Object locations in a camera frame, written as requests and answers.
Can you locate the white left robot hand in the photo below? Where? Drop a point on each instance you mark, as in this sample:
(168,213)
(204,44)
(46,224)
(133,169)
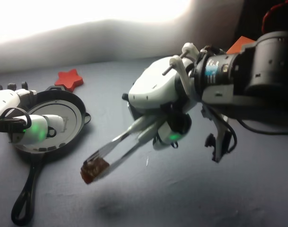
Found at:
(35,130)

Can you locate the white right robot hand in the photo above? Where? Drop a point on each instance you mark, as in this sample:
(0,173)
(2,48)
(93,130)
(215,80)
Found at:
(153,87)

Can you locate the brown toy meat chunk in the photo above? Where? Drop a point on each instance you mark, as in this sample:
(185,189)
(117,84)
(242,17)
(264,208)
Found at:
(94,171)

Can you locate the black cast iron pan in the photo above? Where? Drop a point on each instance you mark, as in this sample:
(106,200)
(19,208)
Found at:
(74,111)

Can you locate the red star block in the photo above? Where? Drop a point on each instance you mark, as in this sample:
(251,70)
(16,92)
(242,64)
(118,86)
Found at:
(68,80)

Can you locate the small white tape scrap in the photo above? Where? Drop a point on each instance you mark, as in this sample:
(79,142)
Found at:
(147,162)

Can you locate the white cloth backdrop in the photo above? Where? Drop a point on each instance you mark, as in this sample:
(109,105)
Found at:
(87,45)

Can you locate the orange box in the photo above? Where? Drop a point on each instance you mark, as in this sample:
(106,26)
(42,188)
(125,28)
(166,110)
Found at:
(238,46)

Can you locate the grey table cloth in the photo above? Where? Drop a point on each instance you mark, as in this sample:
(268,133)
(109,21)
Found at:
(205,201)

